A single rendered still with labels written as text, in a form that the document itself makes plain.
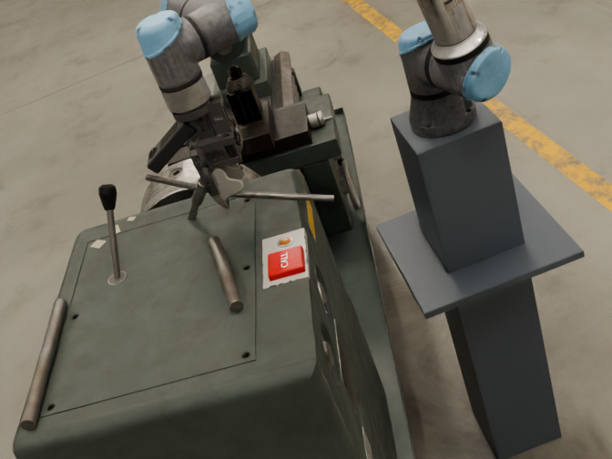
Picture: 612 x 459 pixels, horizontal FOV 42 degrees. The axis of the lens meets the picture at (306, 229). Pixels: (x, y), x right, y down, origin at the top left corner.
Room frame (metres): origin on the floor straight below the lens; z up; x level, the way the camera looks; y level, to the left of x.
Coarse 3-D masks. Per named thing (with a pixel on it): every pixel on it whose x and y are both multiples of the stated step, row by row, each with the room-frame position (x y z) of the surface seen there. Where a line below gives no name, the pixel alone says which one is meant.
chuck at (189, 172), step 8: (184, 160) 1.58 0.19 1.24; (168, 168) 1.58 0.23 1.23; (176, 168) 1.56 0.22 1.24; (184, 168) 1.55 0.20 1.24; (192, 168) 1.54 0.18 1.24; (248, 168) 1.56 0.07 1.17; (160, 176) 1.58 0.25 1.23; (168, 176) 1.55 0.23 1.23; (184, 176) 1.52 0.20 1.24; (192, 176) 1.51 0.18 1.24; (248, 176) 1.53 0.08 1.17; (256, 176) 1.55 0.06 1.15; (152, 184) 1.58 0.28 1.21; (160, 184) 1.54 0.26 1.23; (152, 192) 1.53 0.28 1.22; (144, 200) 1.55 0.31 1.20
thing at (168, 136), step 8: (176, 128) 1.26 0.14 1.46; (184, 128) 1.24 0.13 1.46; (192, 128) 1.24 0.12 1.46; (168, 136) 1.26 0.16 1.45; (176, 136) 1.25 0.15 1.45; (184, 136) 1.24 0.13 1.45; (160, 144) 1.27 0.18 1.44; (168, 144) 1.25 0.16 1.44; (176, 144) 1.25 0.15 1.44; (152, 152) 1.27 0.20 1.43; (160, 152) 1.25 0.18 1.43; (168, 152) 1.25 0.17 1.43; (176, 152) 1.25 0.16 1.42; (152, 160) 1.26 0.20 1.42; (160, 160) 1.25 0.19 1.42; (168, 160) 1.25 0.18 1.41; (152, 168) 1.26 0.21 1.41; (160, 168) 1.26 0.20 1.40
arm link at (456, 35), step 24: (432, 0) 1.40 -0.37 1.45; (456, 0) 1.40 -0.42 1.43; (432, 24) 1.42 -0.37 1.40; (456, 24) 1.40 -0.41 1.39; (480, 24) 1.44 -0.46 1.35; (432, 48) 1.46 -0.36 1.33; (456, 48) 1.40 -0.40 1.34; (480, 48) 1.39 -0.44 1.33; (504, 48) 1.40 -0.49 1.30; (432, 72) 1.48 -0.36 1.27; (456, 72) 1.41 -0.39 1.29; (480, 72) 1.38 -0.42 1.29; (504, 72) 1.40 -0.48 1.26; (480, 96) 1.38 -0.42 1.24
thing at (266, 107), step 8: (264, 104) 2.17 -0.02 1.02; (264, 112) 2.12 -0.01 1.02; (264, 120) 2.07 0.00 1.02; (272, 120) 2.14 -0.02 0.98; (240, 128) 2.08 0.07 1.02; (248, 128) 2.06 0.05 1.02; (256, 128) 2.04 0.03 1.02; (264, 128) 2.02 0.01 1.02; (272, 128) 2.08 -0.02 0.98; (240, 136) 2.03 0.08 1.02; (248, 136) 2.02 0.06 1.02; (256, 136) 2.00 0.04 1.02; (264, 136) 2.00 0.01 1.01; (272, 136) 2.03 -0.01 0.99; (248, 144) 2.00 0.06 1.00; (256, 144) 2.00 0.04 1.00; (264, 144) 2.00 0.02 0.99; (272, 144) 1.99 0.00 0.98; (248, 152) 2.00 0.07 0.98; (256, 152) 2.00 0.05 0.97
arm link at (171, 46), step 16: (160, 16) 1.26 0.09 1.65; (176, 16) 1.25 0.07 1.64; (144, 32) 1.23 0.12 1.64; (160, 32) 1.22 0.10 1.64; (176, 32) 1.23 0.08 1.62; (192, 32) 1.24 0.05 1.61; (144, 48) 1.24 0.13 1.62; (160, 48) 1.22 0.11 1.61; (176, 48) 1.23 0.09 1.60; (192, 48) 1.23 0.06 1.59; (160, 64) 1.23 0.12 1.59; (176, 64) 1.22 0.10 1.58; (192, 64) 1.24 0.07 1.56; (160, 80) 1.23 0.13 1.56; (176, 80) 1.22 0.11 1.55; (192, 80) 1.23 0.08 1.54
